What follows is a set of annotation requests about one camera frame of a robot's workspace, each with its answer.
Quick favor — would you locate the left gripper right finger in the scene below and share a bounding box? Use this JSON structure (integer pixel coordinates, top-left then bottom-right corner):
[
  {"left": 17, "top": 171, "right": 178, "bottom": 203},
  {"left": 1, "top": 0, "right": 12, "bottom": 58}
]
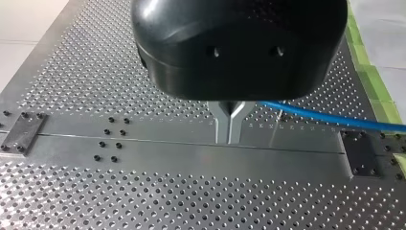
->
[{"left": 228, "top": 101, "right": 258, "bottom": 145}]

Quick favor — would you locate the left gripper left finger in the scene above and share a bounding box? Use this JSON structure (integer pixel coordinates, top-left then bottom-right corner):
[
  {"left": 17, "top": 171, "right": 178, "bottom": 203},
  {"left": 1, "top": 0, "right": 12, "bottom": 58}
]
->
[{"left": 207, "top": 101, "right": 230, "bottom": 145}]

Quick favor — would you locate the blue cable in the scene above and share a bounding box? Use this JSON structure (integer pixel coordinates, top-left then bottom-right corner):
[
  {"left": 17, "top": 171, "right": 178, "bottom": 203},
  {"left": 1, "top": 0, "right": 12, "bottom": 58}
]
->
[{"left": 258, "top": 100, "right": 406, "bottom": 134}]

